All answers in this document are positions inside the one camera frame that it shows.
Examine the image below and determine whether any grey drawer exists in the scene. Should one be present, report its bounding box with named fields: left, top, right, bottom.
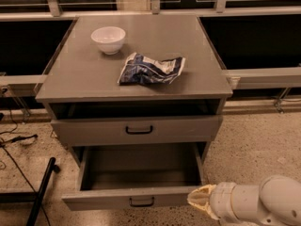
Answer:
left=62, top=142, right=209, bottom=211
left=51, top=116, right=222, bottom=146

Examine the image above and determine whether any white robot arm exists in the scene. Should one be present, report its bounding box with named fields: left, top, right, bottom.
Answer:
left=187, top=175, right=301, bottom=226

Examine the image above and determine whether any grey top drawer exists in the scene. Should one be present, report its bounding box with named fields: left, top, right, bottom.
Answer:
left=51, top=116, right=222, bottom=146

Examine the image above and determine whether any grey drawer cabinet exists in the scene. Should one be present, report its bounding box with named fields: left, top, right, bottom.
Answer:
left=36, top=15, right=232, bottom=162

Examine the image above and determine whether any metal window railing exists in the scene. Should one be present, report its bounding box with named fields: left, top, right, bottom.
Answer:
left=0, top=0, right=301, bottom=91

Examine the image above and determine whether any crumpled blue white chip bag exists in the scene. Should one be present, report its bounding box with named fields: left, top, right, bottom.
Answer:
left=118, top=53, right=186, bottom=85

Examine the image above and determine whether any white ceramic bowl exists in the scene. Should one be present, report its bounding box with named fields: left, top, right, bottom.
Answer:
left=90, top=26, right=126, bottom=55

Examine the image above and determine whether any black metal stand leg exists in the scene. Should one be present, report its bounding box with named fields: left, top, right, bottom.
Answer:
left=0, top=157, right=60, bottom=226

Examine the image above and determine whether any black floor cable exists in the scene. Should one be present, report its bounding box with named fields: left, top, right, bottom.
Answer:
left=0, top=108, right=52, bottom=226

